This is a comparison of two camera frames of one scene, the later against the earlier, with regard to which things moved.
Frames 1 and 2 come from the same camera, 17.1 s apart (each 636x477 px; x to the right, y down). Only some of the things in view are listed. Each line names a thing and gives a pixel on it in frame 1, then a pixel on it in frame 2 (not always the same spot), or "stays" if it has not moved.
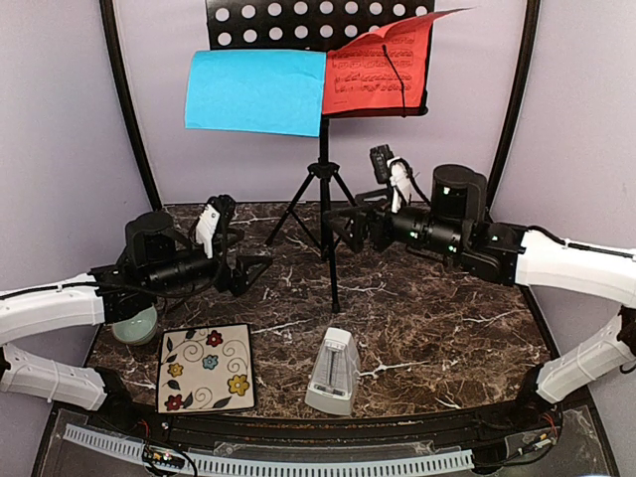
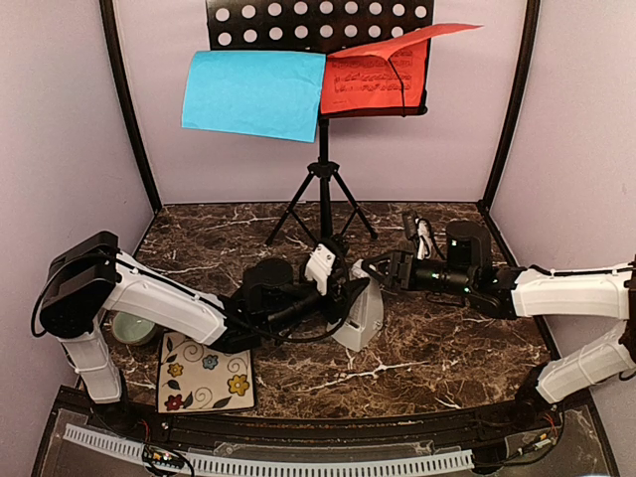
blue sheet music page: x=259 y=91 stays
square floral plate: x=206 y=369 stays
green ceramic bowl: x=138 y=330 stays
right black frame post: x=517 y=99 stays
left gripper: x=238 y=282 to x=341 y=303
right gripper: x=362 y=219 to x=397 y=265
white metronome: x=335 y=376 to x=366 y=315
